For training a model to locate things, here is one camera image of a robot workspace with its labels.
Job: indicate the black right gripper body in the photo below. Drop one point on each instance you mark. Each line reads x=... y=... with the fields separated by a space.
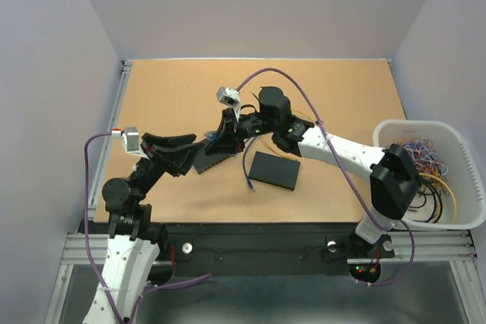
x=253 y=125

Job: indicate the aluminium frame rails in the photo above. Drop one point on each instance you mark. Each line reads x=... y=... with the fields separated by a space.
x=352 y=95

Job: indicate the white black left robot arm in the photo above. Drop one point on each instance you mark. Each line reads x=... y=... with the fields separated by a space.
x=134 y=241

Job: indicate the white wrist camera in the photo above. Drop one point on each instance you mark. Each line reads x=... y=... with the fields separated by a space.
x=231 y=98
x=130 y=140

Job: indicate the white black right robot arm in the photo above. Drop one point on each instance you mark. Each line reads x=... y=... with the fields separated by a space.
x=390 y=172

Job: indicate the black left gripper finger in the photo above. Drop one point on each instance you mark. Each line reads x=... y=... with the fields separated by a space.
x=151 y=141
x=182 y=158

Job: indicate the black switch with ports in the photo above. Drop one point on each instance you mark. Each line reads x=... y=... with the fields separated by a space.
x=204 y=162

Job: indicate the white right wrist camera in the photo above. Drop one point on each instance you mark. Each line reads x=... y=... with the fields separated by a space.
x=231 y=98

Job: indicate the black flat switch box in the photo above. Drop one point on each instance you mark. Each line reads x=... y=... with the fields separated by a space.
x=274 y=170

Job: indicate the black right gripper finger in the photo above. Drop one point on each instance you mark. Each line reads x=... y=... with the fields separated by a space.
x=222 y=141
x=227 y=125

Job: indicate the white plastic basket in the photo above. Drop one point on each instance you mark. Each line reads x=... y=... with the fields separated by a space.
x=452 y=196

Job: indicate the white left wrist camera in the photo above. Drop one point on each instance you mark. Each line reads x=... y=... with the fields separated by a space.
x=130 y=140

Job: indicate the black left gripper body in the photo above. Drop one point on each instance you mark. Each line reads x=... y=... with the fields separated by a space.
x=147 y=171

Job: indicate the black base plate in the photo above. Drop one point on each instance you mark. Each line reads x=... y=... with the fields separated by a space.
x=266 y=249

